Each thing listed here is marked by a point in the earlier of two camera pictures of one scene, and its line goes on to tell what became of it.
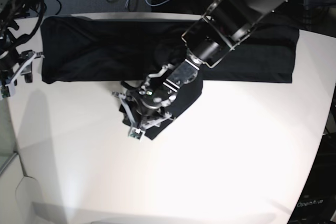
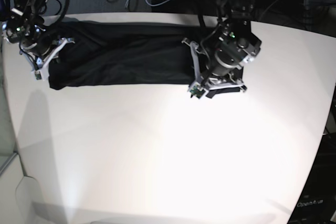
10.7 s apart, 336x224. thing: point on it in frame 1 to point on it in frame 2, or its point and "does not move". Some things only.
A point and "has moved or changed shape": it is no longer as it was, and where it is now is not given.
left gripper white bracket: (10, 85) to (41, 69)
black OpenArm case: (317, 203) does not move
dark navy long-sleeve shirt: (130, 49) has moved or changed shape
